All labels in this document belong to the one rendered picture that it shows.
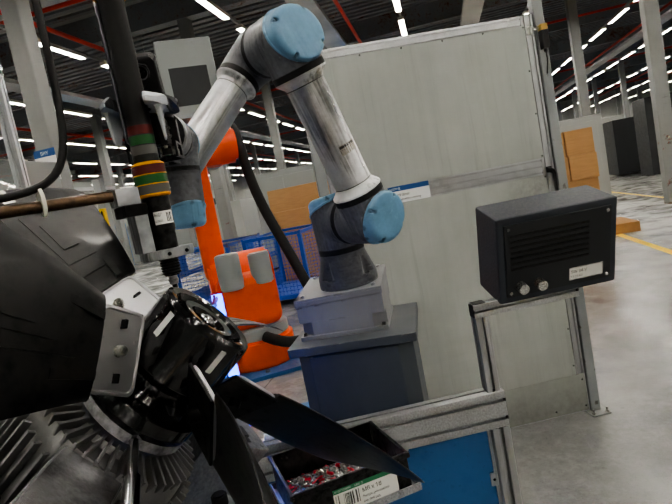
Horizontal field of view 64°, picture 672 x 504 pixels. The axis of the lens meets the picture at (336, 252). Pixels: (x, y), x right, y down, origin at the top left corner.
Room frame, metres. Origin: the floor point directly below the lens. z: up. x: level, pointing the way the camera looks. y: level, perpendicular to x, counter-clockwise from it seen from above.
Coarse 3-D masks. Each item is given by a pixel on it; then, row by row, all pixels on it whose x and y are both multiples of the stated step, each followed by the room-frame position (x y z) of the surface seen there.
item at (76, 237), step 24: (48, 192) 0.79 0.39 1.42; (72, 192) 0.81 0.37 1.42; (24, 216) 0.72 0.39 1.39; (48, 216) 0.73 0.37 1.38; (72, 216) 0.75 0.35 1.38; (96, 216) 0.77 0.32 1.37; (48, 240) 0.69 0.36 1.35; (72, 240) 0.70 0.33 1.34; (96, 240) 0.72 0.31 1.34; (72, 264) 0.67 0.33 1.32; (96, 264) 0.68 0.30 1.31; (120, 264) 0.69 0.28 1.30
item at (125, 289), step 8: (128, 280) 0.68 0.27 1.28; (136, 280) 0.68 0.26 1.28; (112, 288) 0.67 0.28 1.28; (120, 288) 0.67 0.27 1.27; (128, 288) 0.67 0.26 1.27; (136, 288) 0.68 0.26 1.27; (144, 288) 0.68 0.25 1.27; (112, 296) 0.66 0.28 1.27; (120, 296) 0.66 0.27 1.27; (128, 296) 0.67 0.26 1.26; (144, 296) 0.67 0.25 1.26; (152, 296) 0.67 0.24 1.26; (112, 304) 0.65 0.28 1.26; (128, 304) 0.66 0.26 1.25; (136, 304) 0.66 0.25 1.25; (144, 304) 0.66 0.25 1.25; (152, 304) 0.66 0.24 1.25; (144, 312) 0.65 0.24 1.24
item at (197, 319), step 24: (168, 288) 0.63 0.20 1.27; (168, 312) 0.59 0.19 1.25; (192, 312) 0.61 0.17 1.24; (216, 312) 0.68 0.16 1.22; (144, 336) 0.59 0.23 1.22; (168, 336) 0.58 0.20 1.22; (192, 336) 0.57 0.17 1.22; (216, 336) 0.58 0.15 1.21; (240, 336) 0.65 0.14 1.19; (144, 360) 0.58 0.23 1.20; (168, 360) 0.57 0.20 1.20; (192, 360) 0.58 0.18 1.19; (144, 384) 0.58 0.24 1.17; (168, 384) 0.57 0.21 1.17; (216, 384) 0.61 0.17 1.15; (120, 408) 0.56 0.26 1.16; (144, 408) 0.57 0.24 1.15; (168, 408) 0.59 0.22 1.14; (144, 432) 0.56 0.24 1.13; (168, 432) 0.57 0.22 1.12
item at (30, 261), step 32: (0, 224) 0.47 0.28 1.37; (0, 256) 0.45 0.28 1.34; (32, 256) 0.48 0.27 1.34; (0, 288) 0.44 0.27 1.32; (32, 288) 0.47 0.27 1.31; (64, 288) 0.50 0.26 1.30; (96, 288) 0.54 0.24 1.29; (0, 320) 0.43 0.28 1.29; (32, 320) 0.46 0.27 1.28; (64, 320) 0.49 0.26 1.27; (96, 320) 0.52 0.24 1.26; (0, 352) 0.43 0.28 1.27; (32, 352) 0.45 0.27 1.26; (64, 352) 0.48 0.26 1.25; (96, 352) 0.52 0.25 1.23; (0, 384) 0.42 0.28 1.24; (32, 384) 0.45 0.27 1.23; (64, 384) 0.48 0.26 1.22; (0, 416) 0.41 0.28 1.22
